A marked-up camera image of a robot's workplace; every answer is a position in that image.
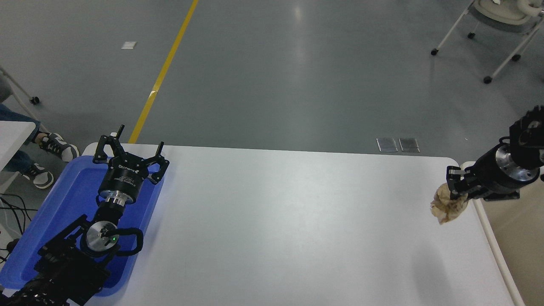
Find chair legs with caster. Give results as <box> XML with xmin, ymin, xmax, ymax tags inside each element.
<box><xmin>0</xmin><ymin>66</ymin><xmax>48</xmax><ymax>131</ymax></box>

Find large pale dustbin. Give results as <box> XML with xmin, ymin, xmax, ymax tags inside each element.
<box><xmin>461</xmin><ymin>161</ymin><xmax>544</xmax><ymax>306</ymax></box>

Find white side table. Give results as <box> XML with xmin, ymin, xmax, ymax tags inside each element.
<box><xmin>0</xmin><ymin>120</ymin><xmax>37</xmax><ymax>193</ymax></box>

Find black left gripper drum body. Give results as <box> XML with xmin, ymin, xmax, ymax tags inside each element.
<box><xmin>99</xmin><ymin>156</ymin><xmax>150</xmax><ymax>199</ymax></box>

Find white wheeled chair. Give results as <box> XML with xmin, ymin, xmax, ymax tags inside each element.
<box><xmin>431</xmin><ymin>0</ymin><xmax>544</xmax><ymax>85</ymax></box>

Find blue plastic tray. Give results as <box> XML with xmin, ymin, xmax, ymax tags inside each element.
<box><xmin>0</xmin><ymin>155</ymin><xmax>165</xmax><ymax>297</ymax></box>

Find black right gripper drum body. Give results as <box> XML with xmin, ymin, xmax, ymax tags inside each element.
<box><xmin>465</xmin><ymin>147</ymin><xmax>511</xmax><ymax>199</ymax></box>

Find tan paper ball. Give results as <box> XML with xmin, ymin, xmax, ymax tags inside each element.
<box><xmin>430</xmin><ymin>183</ymin><xmax>469</xmax><ymax>225</ymax></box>

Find seated person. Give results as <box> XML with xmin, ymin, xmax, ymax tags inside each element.
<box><xmin>0</xmin><ymin>74</ymin><xmax>80</xmax><ymax>190</ymax></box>

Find metal floor plate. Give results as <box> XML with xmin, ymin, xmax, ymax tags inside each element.
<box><xmin>399</xmin><ymin>138</ymin><xmax>421</xmax><ymax>154</ymax></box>
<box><xmin>377</xmin><ymin>138</ymin><xmax>399</xmax><ymax>154</ymax></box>

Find black floor cables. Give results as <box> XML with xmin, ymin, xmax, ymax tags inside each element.
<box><xmin>0</xmin><ymin>193</ymin><xmax>33</xmax><ymax>263</ymax></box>

